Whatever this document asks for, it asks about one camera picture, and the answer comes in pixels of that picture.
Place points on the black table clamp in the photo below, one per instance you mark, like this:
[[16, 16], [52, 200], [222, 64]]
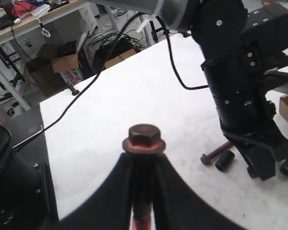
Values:
[[73, 89]]

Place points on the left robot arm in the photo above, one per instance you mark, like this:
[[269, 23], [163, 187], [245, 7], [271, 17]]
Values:
[[230, 83]]

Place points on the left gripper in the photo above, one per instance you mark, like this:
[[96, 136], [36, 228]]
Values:
[[259, 134]]

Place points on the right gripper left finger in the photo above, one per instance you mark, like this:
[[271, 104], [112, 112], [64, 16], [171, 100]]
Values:
[[103, 206]]

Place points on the wooden desk with white legs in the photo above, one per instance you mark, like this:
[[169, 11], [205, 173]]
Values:
[[21, 25]]

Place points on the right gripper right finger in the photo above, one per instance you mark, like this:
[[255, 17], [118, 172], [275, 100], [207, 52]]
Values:
[[194, 213]]

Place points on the rusty brown hex flange bolt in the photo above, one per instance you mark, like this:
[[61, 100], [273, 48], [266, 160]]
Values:
[[144, 140], [216, 151]]

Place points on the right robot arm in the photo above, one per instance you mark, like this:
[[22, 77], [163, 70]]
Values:
[[16, 182]]

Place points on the open cardboard box with print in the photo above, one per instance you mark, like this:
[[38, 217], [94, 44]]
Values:
[[60, 64]]

